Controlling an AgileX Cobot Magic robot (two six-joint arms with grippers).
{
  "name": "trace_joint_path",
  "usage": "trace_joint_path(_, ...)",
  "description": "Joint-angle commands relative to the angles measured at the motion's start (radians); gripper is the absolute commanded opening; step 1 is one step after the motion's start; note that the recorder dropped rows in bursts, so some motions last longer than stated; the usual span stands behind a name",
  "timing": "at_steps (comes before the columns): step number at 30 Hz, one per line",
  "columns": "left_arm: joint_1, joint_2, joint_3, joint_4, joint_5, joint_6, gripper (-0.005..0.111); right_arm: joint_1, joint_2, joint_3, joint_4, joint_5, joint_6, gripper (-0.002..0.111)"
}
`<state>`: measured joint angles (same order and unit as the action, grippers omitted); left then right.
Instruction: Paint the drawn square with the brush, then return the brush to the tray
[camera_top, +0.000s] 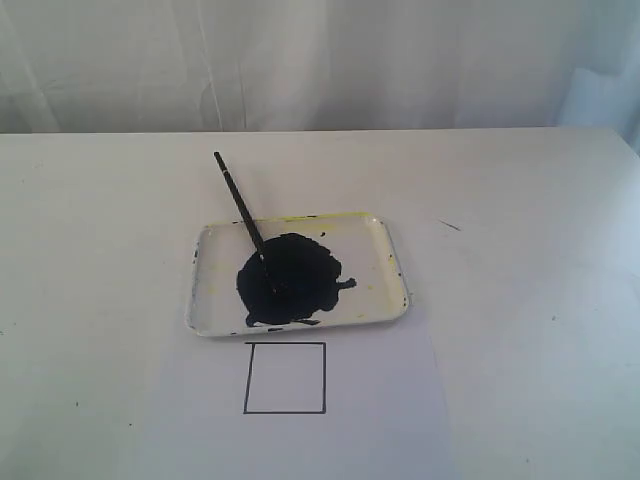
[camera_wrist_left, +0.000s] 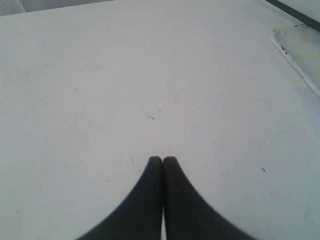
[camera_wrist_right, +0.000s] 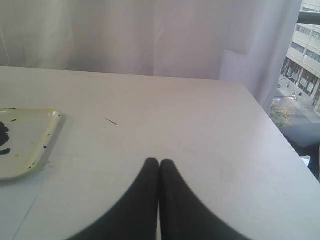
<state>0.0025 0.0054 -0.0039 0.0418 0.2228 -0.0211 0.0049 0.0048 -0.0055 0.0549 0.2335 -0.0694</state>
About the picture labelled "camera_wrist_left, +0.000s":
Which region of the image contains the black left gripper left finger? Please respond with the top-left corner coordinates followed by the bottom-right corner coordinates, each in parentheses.
top-left (79, 156), bottom-right (163, 240)

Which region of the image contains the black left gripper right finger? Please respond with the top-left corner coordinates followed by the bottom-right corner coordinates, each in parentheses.
top-left (163, 156), bottom-right (253, 240)

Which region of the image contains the white paint tray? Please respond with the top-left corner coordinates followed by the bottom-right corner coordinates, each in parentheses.
top-left (271, 24), bottom-right (320, 97)

